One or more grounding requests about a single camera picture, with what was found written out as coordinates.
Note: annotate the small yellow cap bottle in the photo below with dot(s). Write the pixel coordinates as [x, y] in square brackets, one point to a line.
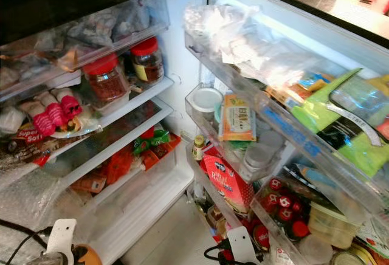
[198, 149]

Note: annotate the yellow lid container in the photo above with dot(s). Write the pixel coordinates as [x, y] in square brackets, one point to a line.
[334, 225]

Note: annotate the pink wrapped roll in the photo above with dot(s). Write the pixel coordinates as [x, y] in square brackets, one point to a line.
[56, 114]
[44, 124]
[71, 104]

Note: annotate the white plastic bag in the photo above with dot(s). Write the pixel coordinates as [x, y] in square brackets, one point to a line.
[12, 120]

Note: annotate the bubble wrap sheet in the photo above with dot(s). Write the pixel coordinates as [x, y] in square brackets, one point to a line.
[30, 204]

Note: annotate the black fridge door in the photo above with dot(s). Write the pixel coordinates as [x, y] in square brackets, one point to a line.
[298, 25]

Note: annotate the brown red bread bag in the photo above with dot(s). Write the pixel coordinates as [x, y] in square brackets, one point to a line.
[30, 137]

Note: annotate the lime green packet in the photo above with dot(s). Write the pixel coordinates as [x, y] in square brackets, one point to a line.
[319, 104]

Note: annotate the clear plastic jar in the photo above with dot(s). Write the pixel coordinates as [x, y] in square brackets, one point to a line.
[258, 158]

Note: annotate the grey frozen food bag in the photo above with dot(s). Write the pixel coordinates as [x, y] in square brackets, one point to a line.
[121, 22]

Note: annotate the white trimmed glass shelf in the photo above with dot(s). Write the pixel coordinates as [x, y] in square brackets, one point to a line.
[146, 125]
[155, 89]

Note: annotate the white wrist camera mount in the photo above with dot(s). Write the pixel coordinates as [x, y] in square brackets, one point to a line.
[62, 236]
[243, 245]

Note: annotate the white plate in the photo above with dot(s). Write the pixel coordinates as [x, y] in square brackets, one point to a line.
[85, 128]

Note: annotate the red round lid jar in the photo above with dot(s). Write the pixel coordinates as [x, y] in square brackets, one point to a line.
[261, 236]

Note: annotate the small red lid jar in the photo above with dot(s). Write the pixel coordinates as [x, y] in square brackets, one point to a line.
[149, 64]

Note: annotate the orange blue packet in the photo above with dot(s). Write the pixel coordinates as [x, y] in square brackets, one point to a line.
[310, 86]

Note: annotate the red cap sauce bottle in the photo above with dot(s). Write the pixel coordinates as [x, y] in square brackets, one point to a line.
[275, 184]
[284, 201]
[299, 228]

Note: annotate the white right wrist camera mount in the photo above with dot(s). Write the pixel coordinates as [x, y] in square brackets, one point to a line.
[243, 245]

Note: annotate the gold rim tin can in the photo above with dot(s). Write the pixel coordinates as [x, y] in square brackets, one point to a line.
[352, 258]

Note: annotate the green red snack packet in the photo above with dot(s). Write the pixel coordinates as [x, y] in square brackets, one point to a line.
[152, 138]

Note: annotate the white fridge cabinet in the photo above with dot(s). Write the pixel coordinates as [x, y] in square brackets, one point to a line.
[185, 52]

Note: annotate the large red lid jar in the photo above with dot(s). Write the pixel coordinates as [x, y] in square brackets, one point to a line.
[106, 82]

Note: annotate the red flour carton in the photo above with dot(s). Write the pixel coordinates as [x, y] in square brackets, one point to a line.
[228, 183]

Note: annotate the clear crisper drawer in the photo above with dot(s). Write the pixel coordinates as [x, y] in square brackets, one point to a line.
[146, 204]

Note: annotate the white lid container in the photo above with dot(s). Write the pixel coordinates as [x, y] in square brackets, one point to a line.
[205, 99]

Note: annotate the white blue carton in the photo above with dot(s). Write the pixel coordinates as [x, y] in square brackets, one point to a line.
[222, 84]

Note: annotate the clear plastic bag bundle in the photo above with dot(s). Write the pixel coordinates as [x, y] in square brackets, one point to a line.
[243, 37]

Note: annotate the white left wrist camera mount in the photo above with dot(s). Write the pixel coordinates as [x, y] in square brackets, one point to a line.
[62, 236]

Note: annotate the orange drink carton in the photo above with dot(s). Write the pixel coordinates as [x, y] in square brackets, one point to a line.
[237, 119]

